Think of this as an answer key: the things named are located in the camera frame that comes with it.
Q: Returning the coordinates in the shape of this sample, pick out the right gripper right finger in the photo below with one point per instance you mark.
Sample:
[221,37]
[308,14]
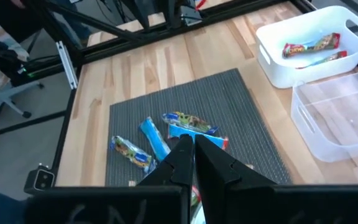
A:
[219,171]

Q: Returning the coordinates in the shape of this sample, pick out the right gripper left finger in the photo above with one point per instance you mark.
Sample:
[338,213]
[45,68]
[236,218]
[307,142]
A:
[176,171]

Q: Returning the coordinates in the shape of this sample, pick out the green blue granola bar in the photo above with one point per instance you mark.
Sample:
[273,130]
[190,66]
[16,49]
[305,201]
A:
[188,121]
[130,152]

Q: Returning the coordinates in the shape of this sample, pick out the red chewy granola bar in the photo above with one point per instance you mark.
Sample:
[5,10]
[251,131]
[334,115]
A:
[309,46]
[334,56]

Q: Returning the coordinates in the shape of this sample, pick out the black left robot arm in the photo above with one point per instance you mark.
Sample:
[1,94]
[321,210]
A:
[169,12]

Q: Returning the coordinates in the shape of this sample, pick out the dark grey woven mat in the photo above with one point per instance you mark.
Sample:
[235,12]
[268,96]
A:
[216,99]

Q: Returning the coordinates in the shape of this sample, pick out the clear plastic bin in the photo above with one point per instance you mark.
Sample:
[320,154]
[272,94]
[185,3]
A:
[309,137]

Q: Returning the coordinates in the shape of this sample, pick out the white plastic bin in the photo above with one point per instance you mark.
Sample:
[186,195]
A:
[278,71]

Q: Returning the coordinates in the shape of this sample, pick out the office chair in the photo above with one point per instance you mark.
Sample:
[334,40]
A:
[2,96]

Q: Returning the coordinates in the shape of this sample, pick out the black table-level camera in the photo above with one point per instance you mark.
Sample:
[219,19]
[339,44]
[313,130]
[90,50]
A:
[43,180]

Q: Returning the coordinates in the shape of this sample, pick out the silver aluminium rail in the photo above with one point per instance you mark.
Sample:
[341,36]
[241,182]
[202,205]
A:
[67,65]

